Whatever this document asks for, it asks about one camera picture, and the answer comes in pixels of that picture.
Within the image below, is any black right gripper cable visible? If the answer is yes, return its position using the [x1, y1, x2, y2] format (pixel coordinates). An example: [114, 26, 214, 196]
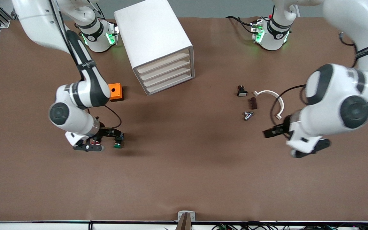
[103, 105, 122, 129]

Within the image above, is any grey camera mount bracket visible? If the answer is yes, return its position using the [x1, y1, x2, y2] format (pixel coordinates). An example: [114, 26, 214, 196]
[178, 211, 196, 221]

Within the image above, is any black cable bundle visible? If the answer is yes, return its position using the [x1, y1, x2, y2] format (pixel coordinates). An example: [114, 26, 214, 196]
[213, 222, 368, 230]

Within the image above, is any black arm base cable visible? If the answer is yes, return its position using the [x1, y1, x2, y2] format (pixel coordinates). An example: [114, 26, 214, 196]
[226, 16, 255, 34]

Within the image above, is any orange button enclosure box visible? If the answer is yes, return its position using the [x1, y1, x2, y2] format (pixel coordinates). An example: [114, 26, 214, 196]
[108, 83, 124, 102]

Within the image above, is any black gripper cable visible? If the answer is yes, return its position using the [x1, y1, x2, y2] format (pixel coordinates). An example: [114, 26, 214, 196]
[270, 84, 306, 129]
[103, 105, 122, 129]

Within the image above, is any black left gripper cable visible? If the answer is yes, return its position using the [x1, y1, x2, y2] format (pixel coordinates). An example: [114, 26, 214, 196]
[270, 84, 306, 129]

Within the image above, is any white curved bracket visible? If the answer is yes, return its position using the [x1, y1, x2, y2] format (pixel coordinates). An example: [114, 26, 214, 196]
[253, 90, 285, 120]

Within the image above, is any white drawer cabinet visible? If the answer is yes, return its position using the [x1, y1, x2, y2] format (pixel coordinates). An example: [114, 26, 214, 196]
[114, 0, 195, 96]

